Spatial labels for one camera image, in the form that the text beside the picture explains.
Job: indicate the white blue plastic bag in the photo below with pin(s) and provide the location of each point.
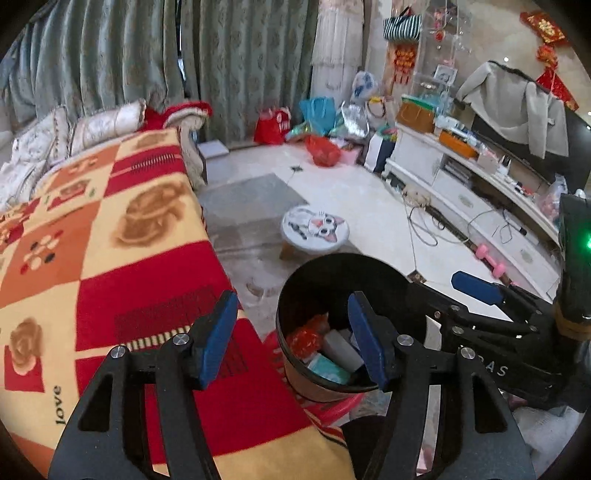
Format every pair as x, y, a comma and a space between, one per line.
364, 85

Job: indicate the red fringed cloth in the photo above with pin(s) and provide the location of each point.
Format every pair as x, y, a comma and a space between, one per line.
157, 117

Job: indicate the brown paper bag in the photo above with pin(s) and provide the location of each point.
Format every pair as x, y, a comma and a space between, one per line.
415, 117

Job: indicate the grey coat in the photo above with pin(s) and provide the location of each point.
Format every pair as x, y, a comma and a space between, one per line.
508, 101

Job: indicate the white power strip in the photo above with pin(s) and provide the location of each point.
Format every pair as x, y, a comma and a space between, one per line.
415, 196

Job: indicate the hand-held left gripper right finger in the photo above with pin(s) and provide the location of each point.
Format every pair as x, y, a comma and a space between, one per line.
369, 341

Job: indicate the pink dumbbell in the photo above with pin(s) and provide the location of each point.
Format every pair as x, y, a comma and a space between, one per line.
485, 253

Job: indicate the red diamond wall decoration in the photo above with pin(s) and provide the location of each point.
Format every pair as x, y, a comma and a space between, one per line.
556, 83

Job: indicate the teal tote bag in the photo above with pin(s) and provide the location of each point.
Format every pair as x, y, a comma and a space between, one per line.
318, 113

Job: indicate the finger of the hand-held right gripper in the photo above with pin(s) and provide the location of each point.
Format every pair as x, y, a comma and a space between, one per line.
450, 318
475, 286

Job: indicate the black television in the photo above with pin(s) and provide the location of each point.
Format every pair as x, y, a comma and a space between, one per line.
579, 147

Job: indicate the red plastic shopping bag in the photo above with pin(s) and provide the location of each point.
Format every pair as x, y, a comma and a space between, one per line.
323, 151

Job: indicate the green patterned curtain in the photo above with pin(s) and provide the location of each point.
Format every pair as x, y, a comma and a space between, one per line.
231, 55

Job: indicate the white medicine box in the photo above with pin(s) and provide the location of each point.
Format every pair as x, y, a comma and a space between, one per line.
341, 348

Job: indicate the printed checkered blanket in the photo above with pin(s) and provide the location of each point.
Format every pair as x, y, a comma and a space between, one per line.
115, 277

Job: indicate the red gold banner decoration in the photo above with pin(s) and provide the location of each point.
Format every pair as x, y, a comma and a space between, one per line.
542, 25

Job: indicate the pink box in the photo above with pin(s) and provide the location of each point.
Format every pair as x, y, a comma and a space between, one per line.
351, 156

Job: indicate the white tv cabinet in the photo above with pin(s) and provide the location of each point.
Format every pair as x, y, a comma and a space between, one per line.
461, 198

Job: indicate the striped tote bag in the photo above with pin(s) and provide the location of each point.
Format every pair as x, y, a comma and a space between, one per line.
401, 27

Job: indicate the cat print round stool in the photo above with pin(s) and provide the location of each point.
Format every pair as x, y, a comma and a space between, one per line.
314, 226

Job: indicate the black trash bin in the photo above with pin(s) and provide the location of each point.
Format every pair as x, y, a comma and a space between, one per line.
323, 277

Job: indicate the white embroidered pillow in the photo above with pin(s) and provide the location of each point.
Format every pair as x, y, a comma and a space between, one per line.
41, 138
106, 124

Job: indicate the white photo frame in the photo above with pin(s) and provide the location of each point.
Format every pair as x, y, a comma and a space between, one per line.
445, 74

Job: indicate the navy paper bag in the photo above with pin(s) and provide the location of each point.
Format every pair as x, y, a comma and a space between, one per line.
378, 154

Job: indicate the silver foil bag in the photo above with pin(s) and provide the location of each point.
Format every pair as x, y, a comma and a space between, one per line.
354, 119

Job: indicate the orange box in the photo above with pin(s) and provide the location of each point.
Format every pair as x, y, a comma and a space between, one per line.
457, 144

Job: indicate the grey rug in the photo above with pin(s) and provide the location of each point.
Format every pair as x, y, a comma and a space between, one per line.
249, 198

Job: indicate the white cardboard box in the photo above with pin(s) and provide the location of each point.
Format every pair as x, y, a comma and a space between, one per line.
212, 150

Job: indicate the red hanging wall decoration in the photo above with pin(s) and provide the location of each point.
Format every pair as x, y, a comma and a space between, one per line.
405, 60

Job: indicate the white lace curtain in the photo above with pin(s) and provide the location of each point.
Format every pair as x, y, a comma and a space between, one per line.
337, 46

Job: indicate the red tote bag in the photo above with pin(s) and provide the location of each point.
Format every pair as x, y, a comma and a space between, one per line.
270, 127

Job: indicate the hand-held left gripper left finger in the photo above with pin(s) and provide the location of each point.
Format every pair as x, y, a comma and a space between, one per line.
217, 341

